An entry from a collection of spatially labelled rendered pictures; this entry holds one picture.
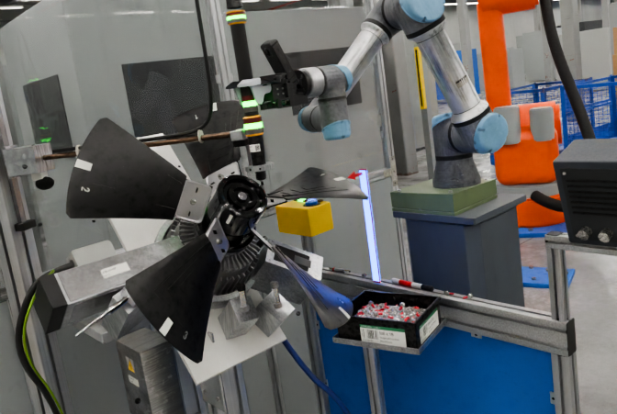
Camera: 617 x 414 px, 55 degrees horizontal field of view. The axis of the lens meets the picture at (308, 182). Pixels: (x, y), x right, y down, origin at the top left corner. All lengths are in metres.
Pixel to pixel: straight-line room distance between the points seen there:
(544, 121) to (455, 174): 3.17
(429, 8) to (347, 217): 1.22
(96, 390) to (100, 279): 0.84
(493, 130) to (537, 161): 3.34
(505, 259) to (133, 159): 1.17
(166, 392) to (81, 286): 0.49
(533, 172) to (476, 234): 3.32
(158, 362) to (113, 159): 0.58
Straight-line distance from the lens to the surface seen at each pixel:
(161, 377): 1.66
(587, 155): 1.26
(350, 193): 1.49
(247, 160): 1.40
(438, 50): 1.70
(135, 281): 1.14
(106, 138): 1.34
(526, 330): 1.48
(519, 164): 5.10
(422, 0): 1.66
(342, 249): 2.62
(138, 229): 1.54
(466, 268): 1.85
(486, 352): 1.60
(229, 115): 1.54
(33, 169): 1.66
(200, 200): 1.35
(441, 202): 1.82
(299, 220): 1.84
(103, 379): 2.10
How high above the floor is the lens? 1.45
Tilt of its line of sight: 10 degrees down
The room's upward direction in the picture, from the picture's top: 8 degrees counter-clockwise
